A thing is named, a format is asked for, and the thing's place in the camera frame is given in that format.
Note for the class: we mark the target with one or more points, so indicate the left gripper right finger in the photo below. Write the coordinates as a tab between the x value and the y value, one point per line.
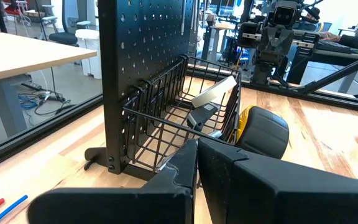
275	193

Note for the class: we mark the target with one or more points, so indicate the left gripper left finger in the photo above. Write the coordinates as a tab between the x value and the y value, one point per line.
166	202

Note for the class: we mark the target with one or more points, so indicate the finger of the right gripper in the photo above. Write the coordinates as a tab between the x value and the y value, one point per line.
283	43
267	43

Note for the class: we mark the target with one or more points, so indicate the yellow black tape measure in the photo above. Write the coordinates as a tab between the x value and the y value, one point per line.
263	132

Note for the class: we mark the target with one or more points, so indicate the white masking tape roll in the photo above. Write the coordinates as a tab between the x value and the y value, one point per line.
213	91

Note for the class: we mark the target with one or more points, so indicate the black folding utility knife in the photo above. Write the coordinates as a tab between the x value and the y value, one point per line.
202	116

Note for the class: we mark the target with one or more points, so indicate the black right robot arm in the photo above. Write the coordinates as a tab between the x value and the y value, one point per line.
269	74

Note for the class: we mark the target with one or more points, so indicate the person's hand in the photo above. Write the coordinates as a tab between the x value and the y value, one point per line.
329	36

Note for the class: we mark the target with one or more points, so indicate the black metal pegboard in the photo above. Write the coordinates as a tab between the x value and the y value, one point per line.
148	46

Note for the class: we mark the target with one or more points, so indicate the white trash bin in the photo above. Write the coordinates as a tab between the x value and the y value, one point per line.
89	53

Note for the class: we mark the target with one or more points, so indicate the grey desk leg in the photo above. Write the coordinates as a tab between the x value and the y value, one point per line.
8	109

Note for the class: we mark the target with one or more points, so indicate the black office chair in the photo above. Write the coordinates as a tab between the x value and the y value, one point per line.
62	38

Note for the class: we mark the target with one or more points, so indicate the light wood desk top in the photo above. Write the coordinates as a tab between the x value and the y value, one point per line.
26	53

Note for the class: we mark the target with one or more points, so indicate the red storage bins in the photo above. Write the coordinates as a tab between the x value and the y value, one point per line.
11	9

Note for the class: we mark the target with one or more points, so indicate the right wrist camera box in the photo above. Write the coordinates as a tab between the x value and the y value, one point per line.
284	15

